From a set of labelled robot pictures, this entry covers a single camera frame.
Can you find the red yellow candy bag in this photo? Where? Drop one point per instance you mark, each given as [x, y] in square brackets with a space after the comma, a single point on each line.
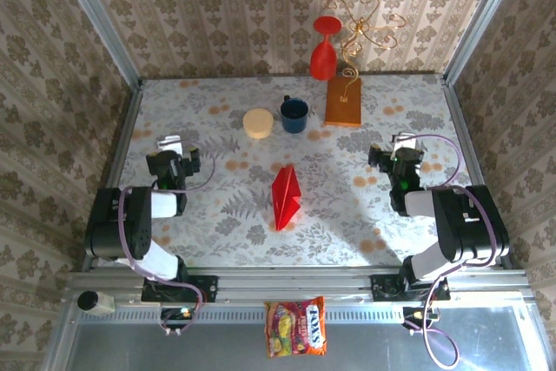
[295, 327]

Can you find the dark blue mug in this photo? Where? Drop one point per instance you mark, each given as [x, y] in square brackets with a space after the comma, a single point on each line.
[294, 123]

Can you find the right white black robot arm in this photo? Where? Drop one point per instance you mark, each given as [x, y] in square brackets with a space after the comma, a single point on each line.
[419, 205]

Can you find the aluminium table side rail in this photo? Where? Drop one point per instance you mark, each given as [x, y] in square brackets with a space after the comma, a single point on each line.
[121, 149]
[461, 127]

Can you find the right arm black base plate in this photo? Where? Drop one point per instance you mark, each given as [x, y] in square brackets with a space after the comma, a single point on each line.
[382, 288]

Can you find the floral tablecloth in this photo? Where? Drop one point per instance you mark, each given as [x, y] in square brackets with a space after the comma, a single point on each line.
[195, 106]

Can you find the aluminium frame post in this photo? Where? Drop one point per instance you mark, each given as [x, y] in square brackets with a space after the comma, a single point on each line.
[95, 19]
[478, 19]

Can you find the beige round lid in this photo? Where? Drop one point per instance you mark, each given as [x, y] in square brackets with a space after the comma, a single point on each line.
[258, 123]

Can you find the grey metal panel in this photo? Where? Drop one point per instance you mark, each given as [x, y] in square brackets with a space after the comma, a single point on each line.
[217, 345]

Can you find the red wine glass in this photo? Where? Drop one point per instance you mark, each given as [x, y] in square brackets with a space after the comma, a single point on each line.
[322, 60]

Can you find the red paper sheet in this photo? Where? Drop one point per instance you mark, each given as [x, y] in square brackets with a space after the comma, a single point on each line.
[286, 201]

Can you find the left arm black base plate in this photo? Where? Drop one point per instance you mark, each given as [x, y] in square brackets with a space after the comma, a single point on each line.
[208, 288]

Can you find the aluminium frame cross rail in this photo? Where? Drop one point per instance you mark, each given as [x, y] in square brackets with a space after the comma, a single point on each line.
[295, 284]

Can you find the small black white camera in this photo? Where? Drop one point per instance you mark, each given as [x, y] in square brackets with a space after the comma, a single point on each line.
[93, 300]

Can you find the black connector box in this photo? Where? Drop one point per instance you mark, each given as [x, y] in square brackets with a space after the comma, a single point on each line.
[417, 314]
[178, 313]

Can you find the orange wooden rack base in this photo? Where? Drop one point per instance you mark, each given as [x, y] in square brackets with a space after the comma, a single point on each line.
[343, 112]

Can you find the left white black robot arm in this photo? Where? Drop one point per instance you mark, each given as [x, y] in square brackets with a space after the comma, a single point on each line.
[163, 205]

